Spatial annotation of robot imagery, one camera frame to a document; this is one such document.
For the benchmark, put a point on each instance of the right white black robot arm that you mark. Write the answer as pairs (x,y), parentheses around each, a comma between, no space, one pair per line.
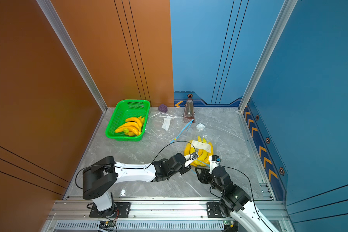
(234,201)

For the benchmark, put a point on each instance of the green circuit board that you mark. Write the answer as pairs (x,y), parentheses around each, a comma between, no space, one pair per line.
(227,224)
(107,225)

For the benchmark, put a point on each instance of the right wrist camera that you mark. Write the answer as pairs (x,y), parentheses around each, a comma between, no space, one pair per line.
(214,161)

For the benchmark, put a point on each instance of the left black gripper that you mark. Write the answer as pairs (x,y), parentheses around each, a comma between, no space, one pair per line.
(185,170)

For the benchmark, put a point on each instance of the purple cube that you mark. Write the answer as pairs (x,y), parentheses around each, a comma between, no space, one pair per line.
(163,108)

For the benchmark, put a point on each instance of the small white object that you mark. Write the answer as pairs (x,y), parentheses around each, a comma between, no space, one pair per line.
(200,126)

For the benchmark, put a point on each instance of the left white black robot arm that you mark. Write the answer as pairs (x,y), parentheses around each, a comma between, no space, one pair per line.
(99,178)

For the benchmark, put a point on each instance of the brown wooden metronome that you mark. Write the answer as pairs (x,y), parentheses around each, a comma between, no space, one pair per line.
(189,114)

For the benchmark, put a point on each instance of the green circuit board right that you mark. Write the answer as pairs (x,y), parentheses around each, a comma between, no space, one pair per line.
(227,224)

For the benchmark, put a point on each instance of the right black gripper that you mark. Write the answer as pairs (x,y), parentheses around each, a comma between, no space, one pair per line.
(204,174)

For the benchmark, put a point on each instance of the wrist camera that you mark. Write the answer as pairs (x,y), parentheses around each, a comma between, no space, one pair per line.
(214,161)
(190,158)

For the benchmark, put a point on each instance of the aluminium rail base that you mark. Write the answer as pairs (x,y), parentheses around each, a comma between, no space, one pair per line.
(157,214)

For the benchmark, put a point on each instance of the clear zip-top bag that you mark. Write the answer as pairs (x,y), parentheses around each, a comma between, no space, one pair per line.
(195,143)
(168,127)

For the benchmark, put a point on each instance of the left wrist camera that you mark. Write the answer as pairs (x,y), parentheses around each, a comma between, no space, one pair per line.
(190,158)

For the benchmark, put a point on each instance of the green circuit board left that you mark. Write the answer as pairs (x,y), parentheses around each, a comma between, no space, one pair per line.
(107,225)

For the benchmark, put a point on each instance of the yellow banana bunch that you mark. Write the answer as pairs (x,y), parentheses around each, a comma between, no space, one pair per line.
(203,155)
(132,126)

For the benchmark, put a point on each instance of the green plastic basket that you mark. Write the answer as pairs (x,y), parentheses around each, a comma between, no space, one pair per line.
(127,109)

